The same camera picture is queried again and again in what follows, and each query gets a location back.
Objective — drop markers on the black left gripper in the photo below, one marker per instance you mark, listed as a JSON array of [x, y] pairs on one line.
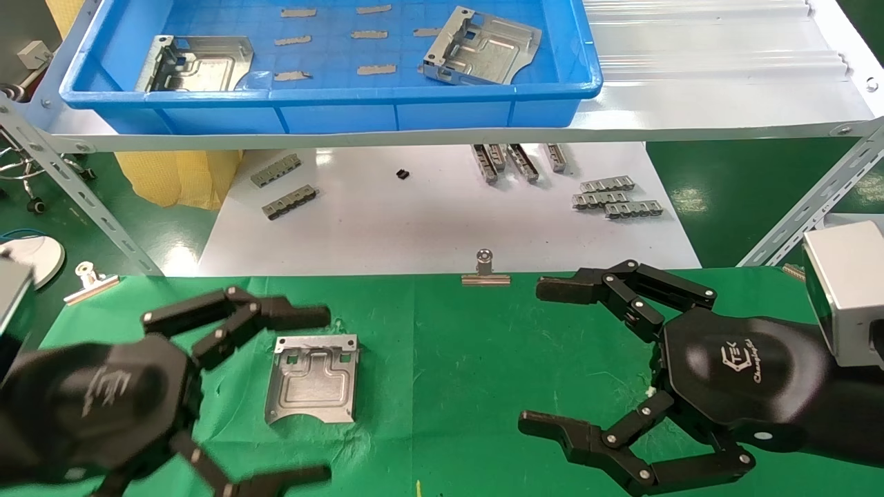
[[97, 407]]

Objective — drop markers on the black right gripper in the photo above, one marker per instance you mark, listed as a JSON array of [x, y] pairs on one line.
[[746, 373]]

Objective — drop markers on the stamped metal bracket plate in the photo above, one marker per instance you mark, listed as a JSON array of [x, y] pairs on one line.
[[483, 52], [200, 69], [311, 386]]

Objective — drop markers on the green table cloth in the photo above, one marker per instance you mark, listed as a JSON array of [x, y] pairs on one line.
[[449, 386]]

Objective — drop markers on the grey metal channel bar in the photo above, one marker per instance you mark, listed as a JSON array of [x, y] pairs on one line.
[[498, 156], [556, 157], [523, 162], [485, 164]]

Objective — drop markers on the yellow mesh bag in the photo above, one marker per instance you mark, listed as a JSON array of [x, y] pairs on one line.
[[176, 179]]

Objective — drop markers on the white round stand base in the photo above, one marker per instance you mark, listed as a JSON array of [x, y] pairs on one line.
[[38, 259]]

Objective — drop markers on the white slotted storage rack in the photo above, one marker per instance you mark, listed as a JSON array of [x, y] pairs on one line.
[[856, 221]]

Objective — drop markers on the white metal shelf rack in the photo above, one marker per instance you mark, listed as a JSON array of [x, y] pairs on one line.
[[690, 83]]

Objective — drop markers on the chrome stool with casters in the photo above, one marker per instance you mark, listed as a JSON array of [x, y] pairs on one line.
[[34, 166]]

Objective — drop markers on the large blue plastic bin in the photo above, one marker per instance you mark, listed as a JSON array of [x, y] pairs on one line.
[[331, 114]]

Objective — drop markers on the small white box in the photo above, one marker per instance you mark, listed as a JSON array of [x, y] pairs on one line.
[[34, 54]]

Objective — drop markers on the grey toothed metal rail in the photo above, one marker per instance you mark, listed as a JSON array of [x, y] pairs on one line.
[[276, 170], [634, 209], [290, 201], [599, 200], [608, 183]]

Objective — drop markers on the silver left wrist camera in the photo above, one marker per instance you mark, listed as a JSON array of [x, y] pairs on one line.
[[10, 297]]

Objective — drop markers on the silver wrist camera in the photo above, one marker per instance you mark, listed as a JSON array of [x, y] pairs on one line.
[[846, 297], [10, 297]]

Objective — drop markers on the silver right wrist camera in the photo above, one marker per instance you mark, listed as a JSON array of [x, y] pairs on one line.
[[846, 297]]

